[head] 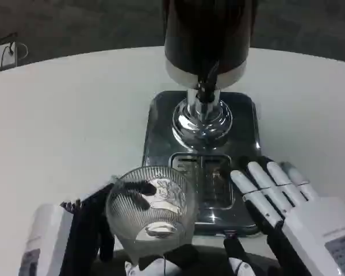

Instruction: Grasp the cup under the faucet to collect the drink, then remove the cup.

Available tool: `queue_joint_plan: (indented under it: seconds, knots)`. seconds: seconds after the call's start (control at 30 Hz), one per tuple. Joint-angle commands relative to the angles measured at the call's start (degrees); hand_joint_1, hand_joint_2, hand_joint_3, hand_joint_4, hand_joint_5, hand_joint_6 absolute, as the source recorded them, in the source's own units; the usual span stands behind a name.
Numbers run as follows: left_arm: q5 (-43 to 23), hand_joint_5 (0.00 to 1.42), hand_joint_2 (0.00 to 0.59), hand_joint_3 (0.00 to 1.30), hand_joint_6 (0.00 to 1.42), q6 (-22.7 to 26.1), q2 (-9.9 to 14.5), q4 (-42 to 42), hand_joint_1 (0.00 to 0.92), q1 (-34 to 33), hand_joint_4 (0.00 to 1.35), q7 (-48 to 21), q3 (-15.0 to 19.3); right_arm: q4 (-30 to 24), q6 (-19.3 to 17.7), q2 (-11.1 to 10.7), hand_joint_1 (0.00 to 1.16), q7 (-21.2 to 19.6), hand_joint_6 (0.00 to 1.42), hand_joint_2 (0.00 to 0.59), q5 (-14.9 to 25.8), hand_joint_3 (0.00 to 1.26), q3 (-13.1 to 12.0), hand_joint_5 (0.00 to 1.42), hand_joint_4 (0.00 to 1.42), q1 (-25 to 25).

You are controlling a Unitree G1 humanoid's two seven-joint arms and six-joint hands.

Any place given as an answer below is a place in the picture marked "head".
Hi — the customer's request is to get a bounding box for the black dispenser tap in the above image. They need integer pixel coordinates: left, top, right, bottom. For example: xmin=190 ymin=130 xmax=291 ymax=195
xmin=194 ymin=59 xmax=220 ymax=105

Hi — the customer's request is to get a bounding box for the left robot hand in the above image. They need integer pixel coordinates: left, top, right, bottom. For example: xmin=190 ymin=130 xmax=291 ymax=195
xmin=18 ymin=174 xmax=204 ymax=276

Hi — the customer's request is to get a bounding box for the dark drink dispenser steel base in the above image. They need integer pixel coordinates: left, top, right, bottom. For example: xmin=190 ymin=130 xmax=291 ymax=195
xmin=142 ymin=0 xmax=261 ymax=239

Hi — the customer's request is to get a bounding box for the white power strip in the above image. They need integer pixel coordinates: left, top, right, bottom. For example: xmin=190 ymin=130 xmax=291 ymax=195
xmin=0 ymin=41 xmax=18 ymax=69

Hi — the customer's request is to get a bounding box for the clear ribbed glass cup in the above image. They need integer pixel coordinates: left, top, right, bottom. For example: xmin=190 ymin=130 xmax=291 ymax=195
xmin=105 ymin=166 xmax=197 ymax=266

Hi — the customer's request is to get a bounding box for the thin white cable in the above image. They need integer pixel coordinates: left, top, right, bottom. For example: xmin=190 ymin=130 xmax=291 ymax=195
xmin=1 ymin=41 xmax=29 ymax=62

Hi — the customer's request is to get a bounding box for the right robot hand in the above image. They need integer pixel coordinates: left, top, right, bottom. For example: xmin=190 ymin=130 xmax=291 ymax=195
xmin=223 ymin=155 xmax=345 ymax=276

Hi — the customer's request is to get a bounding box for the steel drip tray with grid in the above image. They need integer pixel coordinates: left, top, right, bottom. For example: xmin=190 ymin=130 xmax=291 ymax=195
xmin=168 ymin=152 xmax=234 ymax=212

